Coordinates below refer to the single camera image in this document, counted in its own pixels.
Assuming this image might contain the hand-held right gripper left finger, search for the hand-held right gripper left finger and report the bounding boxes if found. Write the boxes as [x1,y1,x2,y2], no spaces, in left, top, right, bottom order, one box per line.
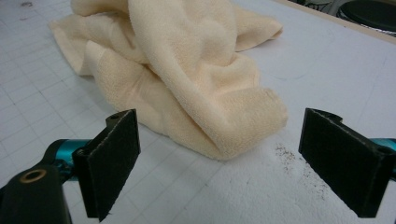
[72,108,141,222]

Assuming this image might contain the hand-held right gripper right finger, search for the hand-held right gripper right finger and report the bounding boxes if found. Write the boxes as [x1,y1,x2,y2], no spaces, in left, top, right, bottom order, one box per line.
[298,107,396,218]

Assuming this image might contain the cream terry towel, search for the cream terry towel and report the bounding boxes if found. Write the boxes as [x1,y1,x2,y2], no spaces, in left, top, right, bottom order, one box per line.
[49,0,289,161]

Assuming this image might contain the white grid mat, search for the white grid mat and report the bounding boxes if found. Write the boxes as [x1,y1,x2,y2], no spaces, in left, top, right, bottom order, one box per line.
[0,0,396,224]

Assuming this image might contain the black round stool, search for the black round stool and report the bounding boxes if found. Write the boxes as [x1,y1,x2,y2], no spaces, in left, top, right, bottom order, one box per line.
[337,0,396,34]

